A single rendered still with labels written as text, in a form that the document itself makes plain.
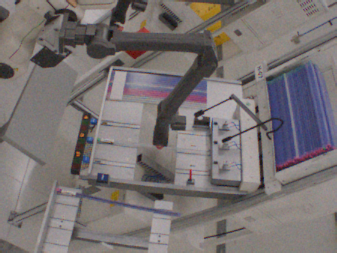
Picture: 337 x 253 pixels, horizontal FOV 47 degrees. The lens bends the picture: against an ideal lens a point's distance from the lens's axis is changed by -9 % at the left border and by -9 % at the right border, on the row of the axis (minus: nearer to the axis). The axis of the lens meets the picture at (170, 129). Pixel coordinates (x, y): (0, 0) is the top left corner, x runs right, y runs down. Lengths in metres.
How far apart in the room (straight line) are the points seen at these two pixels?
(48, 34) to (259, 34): 1.96
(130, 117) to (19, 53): 0.68
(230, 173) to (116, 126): 0.58
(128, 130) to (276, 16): 1.46
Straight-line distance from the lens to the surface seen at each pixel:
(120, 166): 1.87
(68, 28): 1.35
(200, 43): 1.37
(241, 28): 3.00
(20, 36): 1.66
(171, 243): 2.41
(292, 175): 1.72
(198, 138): 1.99
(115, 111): 2.05
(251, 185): 1.83
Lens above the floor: 2.05
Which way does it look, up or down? 33 degrees down
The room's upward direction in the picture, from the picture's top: 64 degrees clockwise
